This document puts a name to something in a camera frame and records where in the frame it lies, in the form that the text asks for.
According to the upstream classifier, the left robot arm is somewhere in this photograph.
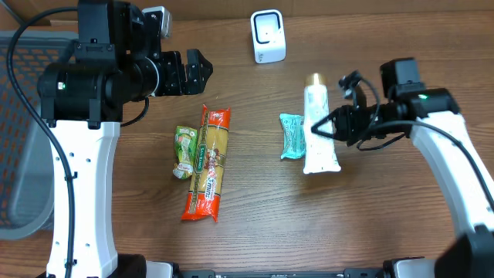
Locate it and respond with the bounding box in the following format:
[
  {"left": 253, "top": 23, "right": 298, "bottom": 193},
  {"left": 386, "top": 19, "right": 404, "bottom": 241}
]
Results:
[{"left": 38, "top": 1, "right": 213, "bottom": 277}]

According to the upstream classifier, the teal snack packet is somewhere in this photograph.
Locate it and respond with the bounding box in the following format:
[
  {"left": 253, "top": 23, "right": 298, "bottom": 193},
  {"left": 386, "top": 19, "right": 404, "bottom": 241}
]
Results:
[{"left": 279, "top": 114, "right": 306, "bottom": 159}]

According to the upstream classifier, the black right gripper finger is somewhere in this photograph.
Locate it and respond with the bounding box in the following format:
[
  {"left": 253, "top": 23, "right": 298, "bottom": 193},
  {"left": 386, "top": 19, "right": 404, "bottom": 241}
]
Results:
[
  {"left": 311, "top": 127, "right": 347, "bottom": 142},
  {"left": 311, "top": 107, "right": 345, "bottom": 130}
]

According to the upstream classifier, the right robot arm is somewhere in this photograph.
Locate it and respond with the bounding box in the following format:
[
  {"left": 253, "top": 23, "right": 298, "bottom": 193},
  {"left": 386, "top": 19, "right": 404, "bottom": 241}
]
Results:
[{"left": 304, "top": 58, "right": 493, "bottom": 277}]

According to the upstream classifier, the white barcode scanner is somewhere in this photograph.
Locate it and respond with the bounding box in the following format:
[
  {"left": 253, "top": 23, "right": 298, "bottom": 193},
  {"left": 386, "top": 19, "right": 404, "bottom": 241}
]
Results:
[{"left": 250, "top": 9, "right": 286, "bottom": 64}]

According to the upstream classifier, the orange spaghetti packet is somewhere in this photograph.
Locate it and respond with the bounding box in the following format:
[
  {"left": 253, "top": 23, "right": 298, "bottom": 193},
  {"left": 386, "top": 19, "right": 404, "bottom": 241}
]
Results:
[{"left": 181, "top": 107, "right": 231, "bottom": 221}]

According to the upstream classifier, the white tube with gold cap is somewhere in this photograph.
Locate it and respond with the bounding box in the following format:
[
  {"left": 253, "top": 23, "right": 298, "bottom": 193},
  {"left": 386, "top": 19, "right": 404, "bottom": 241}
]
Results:
[{"left": 303, "top": 73, "right": 341, "bottom": 175}]

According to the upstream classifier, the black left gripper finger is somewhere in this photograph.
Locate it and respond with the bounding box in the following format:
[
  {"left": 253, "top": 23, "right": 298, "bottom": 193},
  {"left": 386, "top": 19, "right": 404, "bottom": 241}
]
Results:
[
  {"left": 185, "top": 49, "right": 213, "bottom": 77},
  {"left": 185, "top": 66, "right": 211, "bottom": 95}
]

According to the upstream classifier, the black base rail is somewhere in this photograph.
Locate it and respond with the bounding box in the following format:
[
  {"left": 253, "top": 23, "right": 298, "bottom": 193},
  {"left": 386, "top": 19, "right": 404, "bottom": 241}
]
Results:
[{"left": 169, "top": 257, "right": 425, "bottom": 278}]

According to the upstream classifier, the green juice pouch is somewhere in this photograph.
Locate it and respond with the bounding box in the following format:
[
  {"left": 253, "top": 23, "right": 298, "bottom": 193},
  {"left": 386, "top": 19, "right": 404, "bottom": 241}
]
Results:
[{"left": 173, "top": 126, "right": 198, "bottom": 179}]

